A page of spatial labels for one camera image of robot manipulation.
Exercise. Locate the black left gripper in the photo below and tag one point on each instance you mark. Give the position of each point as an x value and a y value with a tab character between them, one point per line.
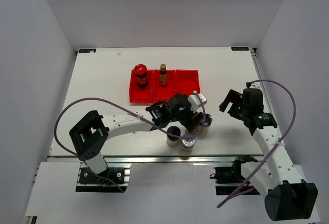
188	123

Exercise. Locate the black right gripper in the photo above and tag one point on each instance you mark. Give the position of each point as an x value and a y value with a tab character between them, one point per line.
234	97

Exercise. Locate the yellow cap sauce bottle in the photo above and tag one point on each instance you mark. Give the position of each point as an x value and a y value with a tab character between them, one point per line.
196	117

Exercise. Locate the black lid spice jar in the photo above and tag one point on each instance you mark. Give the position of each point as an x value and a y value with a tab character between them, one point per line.
173	136

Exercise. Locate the small yellow label bottle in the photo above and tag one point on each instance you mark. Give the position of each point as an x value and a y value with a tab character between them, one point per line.
163	75

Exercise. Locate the red lid sauce jar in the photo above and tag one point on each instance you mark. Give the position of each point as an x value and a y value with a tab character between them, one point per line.
141	72

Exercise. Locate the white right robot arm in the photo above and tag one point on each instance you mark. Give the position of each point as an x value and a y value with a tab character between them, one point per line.
287	196

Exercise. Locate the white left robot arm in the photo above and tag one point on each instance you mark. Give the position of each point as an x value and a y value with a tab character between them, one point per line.
93	130

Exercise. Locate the middle red plastic bin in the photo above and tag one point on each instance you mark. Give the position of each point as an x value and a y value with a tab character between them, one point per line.
163	93

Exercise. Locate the red plastic bin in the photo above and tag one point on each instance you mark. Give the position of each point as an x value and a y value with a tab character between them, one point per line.
163	93
187	81
139	94

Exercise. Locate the right red plastic bin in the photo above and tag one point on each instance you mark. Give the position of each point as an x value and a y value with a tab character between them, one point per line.
187	81

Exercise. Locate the silver lid glass jar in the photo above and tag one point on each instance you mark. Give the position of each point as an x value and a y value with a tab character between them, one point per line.
187	143

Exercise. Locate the left red plastic bin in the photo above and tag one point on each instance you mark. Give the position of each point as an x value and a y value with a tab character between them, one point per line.
139	94

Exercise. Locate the right blue corner label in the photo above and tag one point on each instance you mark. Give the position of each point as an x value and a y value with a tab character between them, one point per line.
239	48

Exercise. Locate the blue corner label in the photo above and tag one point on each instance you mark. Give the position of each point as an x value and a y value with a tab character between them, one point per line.
239	48
90	50

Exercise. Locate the left blue corner label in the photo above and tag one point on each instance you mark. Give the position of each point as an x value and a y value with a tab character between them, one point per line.
90	50

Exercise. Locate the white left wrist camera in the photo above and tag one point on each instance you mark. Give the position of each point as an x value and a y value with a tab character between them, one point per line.
197	101

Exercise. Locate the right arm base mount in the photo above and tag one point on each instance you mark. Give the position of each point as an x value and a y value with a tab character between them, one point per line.
231	180

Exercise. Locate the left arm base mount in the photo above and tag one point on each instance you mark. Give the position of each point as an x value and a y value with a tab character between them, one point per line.
114	180

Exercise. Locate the aluminium table front rail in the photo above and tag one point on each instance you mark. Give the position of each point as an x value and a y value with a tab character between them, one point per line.
164	159

